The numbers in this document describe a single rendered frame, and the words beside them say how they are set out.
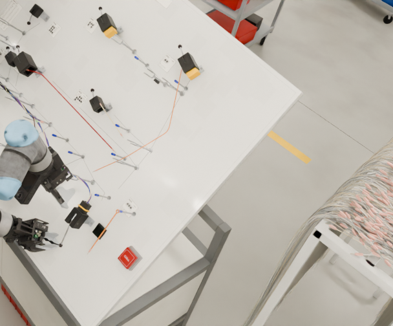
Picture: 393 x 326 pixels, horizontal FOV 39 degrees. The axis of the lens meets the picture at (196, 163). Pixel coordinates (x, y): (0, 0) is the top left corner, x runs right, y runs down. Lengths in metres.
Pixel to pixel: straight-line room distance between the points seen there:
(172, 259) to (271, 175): 1.81
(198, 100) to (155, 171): 0.27
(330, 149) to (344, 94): 0.79
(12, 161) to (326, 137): 3.31
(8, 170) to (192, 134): 0.64
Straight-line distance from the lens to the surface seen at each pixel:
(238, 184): 3.73
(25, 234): 1.76
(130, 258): 1.79
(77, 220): 1.84
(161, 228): 1.78
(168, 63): 1.90
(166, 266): 2.19
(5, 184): 1.40
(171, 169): 1.79
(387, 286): 1.63
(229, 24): 4.70
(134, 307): 2.07
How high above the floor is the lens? 2.56
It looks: 43 degrees down
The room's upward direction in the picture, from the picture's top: 20 degrees clockwise
